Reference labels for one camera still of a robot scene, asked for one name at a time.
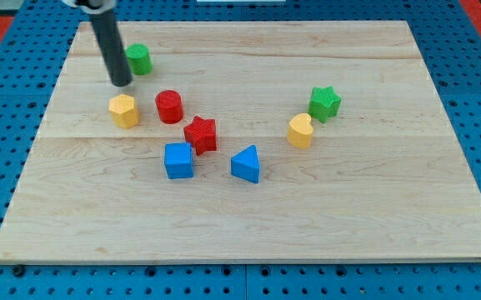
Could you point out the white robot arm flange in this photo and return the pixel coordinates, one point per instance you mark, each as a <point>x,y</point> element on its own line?
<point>92,6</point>

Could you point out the blue triangle block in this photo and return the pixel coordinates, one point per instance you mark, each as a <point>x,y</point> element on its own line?
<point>245,164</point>

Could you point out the yellow heart block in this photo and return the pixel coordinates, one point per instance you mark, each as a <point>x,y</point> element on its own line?
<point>300,131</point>

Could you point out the wooden board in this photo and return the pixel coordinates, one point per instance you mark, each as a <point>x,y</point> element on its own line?
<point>385,181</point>

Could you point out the red star block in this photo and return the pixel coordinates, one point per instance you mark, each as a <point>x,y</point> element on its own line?
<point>201,134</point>

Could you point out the blue cube block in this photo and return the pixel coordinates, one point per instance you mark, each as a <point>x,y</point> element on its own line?
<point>178,160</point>

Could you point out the red cylinder block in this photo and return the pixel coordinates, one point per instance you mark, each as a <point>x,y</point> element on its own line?
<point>170,106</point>

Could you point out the green star block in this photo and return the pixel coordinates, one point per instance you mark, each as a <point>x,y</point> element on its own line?
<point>324,103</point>

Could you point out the yellow hexagon block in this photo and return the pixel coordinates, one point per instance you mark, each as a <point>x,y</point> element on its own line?
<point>124,111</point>

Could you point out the green cylinder block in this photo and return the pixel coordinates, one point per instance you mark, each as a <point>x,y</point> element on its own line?
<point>139,59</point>

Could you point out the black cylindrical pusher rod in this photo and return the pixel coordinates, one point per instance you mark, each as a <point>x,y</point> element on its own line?
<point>106,31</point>

